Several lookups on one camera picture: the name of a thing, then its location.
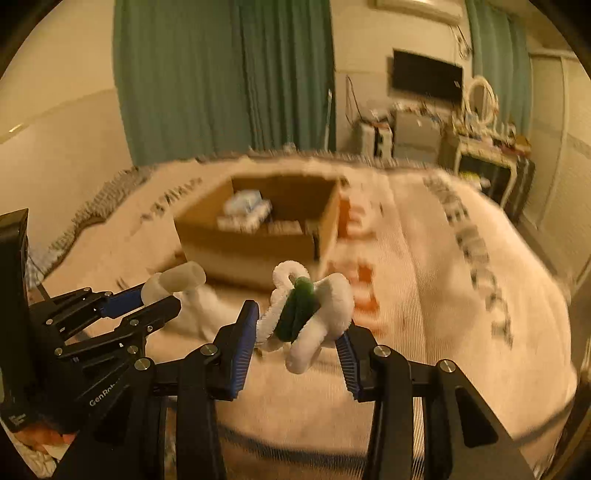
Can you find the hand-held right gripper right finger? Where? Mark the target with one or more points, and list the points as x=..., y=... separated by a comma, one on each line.
x=347, y=364

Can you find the black wall television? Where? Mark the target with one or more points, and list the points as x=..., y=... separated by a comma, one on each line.
x=427, y=76

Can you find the wide green curtain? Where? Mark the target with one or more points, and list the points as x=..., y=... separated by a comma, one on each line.
x=207, y=78

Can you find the narrow green curtain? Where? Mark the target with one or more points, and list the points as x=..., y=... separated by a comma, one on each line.
x=498, y=55

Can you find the white air conditioner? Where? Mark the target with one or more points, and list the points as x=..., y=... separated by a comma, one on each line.
x=418, y=8

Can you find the white dressing table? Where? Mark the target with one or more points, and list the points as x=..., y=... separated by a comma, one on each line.
x=489, y=161

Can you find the printed beige blanket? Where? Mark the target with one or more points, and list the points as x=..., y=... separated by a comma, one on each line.
x=438, y=295

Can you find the oval vanity mirror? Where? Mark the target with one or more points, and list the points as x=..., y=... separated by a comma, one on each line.
x=482, y=99

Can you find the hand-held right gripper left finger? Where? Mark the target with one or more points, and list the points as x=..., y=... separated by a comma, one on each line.
x=243, y=355

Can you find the small white appliance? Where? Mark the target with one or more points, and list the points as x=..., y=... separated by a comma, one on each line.
x=371, y=138

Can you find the white and blue tissue pack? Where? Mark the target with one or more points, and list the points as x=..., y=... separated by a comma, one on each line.
x=244, y=202

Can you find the cardboard box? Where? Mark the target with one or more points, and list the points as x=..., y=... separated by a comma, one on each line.
x=258, y=251

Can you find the white packet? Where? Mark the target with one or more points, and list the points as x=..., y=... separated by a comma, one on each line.
x=240, y=222

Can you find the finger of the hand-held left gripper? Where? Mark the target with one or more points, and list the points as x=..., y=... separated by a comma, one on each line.
x=121, y=300
x=152, y=314

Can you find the grey patterned bed sheet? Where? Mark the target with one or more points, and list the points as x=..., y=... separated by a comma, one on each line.
x=92, y=203

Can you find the white sliding wardrobe door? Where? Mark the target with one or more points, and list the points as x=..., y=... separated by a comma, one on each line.
x=558, y=138

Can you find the grey cabinet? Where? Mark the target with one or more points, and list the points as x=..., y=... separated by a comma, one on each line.
x=418, y=136

